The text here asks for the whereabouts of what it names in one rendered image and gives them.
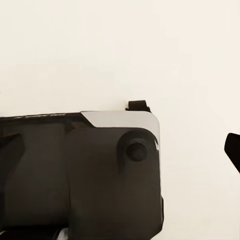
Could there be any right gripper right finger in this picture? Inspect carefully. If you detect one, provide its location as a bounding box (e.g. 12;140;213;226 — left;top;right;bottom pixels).
224;133;240;173

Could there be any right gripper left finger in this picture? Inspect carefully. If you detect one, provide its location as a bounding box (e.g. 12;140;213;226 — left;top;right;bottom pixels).
0;133;26;193

